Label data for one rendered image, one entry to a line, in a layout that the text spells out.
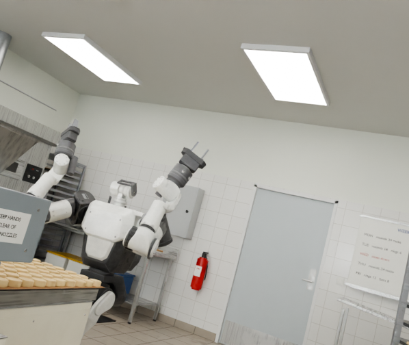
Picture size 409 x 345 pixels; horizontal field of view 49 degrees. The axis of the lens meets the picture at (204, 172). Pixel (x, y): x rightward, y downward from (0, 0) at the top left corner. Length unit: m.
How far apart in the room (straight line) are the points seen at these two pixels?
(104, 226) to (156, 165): 4.64
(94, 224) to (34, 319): 0.64
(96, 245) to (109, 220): 0.13
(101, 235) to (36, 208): 0.97
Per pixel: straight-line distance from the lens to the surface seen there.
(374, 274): 5.64
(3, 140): 1.17
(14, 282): 1.49
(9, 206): 1.09
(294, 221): 5.85
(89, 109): 7.74
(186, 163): 1.95
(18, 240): 1.15
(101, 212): 2.13
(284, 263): 5.83
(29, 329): 1.64
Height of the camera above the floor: 1.18
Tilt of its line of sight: 8 degrees up
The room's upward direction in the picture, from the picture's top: 15 degrees clockwise
